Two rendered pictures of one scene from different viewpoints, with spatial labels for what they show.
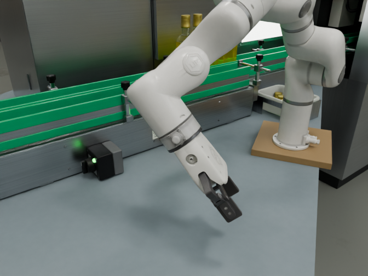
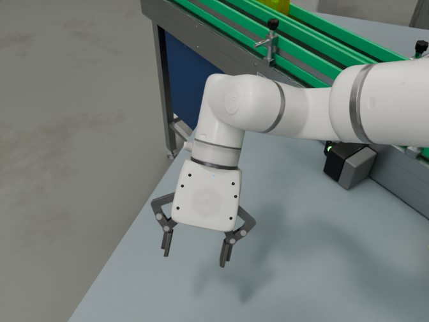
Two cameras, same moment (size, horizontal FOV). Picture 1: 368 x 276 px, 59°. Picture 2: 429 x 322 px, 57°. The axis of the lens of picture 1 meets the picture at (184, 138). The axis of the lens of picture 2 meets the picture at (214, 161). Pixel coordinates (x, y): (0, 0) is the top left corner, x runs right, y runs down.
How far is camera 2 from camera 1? 0.71 m
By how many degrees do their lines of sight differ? 71
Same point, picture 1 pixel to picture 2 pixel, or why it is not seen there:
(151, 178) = (343, 220)
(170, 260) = (204, 246)
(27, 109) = (348, 58)
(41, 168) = not seen: hidden behind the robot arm
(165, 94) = (208, 104)
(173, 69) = (222, 88)
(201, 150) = (182, 174)
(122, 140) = (391, 167)
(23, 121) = (319, 64)
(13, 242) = not seen: hidden behind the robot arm
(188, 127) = (198, 149)
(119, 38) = not seen: outside the picture
